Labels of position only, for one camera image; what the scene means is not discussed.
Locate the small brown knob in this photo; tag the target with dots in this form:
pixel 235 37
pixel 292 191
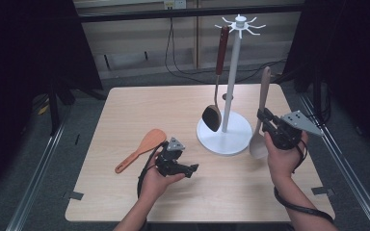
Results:
pixel 224 96

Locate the person's right hand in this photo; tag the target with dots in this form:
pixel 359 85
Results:
pixel 282 163

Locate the orange rice paddle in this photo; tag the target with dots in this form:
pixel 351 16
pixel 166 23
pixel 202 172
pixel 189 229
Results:
pixel 154 138

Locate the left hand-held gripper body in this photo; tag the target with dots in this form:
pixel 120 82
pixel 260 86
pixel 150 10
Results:
pixel 170 160

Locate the metal floor rail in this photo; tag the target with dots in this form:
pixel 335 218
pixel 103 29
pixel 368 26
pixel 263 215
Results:
pixel 359 192
pixel 35 179

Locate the black horizontal bar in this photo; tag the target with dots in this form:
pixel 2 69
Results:
pixel 141 15

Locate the black stand leg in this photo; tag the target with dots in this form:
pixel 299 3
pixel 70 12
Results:
pixel 54 109

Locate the beige ladle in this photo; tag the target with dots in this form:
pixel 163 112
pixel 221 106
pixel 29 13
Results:
pixel 257 147

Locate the person's left hand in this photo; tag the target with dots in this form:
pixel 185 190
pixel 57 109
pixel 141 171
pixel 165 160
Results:
pixel 155 184

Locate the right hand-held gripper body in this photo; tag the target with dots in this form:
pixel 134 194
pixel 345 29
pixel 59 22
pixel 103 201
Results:
pixel 289 131

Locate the black curtain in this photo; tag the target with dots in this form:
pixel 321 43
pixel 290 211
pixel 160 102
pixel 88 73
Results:
pixel 19 80
pixel 356 64

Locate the white power outlet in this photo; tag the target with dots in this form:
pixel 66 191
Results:
pixel 175 4

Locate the white utensil stand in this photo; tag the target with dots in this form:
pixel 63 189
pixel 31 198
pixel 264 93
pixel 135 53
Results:
pixel 233 64

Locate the grey tape piece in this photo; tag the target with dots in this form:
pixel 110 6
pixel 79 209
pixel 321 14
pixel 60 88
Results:
pixel 74 195
pixel 322 191

